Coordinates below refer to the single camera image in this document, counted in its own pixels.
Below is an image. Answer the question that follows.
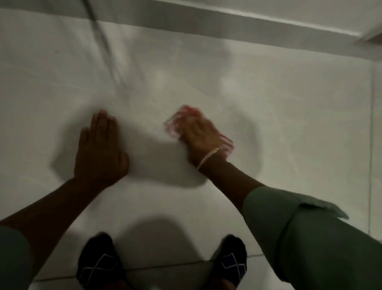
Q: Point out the silver chain bracelet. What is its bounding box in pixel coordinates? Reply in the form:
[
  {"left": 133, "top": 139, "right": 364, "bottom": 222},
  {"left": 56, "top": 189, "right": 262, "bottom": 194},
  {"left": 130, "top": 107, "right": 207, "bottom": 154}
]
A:
[{"left": 195, "top": 146, "right": 222, "bottom": 171}]

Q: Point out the person's left hand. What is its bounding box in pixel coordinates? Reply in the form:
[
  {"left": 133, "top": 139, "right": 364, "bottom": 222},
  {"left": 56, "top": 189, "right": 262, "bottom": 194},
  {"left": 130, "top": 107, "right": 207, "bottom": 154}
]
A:
[{"left": 74, "top": 110, "right": 131, "bottom": 189}]

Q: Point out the green shirt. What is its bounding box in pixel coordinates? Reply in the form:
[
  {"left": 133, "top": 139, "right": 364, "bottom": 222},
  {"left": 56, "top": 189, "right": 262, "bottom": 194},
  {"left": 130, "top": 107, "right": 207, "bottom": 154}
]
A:
[{"left": 0, "top": 186, "right": 382, "bottom": 290}]

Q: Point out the red white striped cloth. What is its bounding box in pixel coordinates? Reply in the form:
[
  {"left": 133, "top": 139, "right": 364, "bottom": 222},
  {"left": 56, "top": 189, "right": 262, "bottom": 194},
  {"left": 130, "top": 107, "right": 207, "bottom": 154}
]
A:
[{"left": 163, "top": 104, "right": 235, "bottom": 157}]

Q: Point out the person's right hand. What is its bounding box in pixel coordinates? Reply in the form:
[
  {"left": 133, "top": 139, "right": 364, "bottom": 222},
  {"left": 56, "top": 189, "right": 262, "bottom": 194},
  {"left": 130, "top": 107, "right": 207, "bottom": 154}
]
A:
[{"left": 178, "top": 114, "right": 230, "bottom": 169}]

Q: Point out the person's left forearm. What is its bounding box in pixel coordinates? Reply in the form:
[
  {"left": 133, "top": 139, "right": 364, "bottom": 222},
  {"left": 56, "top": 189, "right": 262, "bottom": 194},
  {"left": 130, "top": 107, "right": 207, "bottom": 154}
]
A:
[{"left": 0, "top": 177, "right": 103, "bottom": 280}]

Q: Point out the black patterned sock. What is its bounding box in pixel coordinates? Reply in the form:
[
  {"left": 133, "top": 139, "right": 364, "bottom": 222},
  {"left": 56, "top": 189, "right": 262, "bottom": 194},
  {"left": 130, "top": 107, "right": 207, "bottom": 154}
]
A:
[
  {"left": 76, "top": 232, "right": 125, "bottom": 290},
  {"left": 208, "top": 234, "right": 248, "bottom": 290}
]

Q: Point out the person's right forearm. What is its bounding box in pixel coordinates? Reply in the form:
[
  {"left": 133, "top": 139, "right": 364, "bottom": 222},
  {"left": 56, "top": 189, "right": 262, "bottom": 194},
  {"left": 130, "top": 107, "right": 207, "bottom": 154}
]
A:
[{"left": 198, "top": 157, "right": 267, "bottom": 213}]

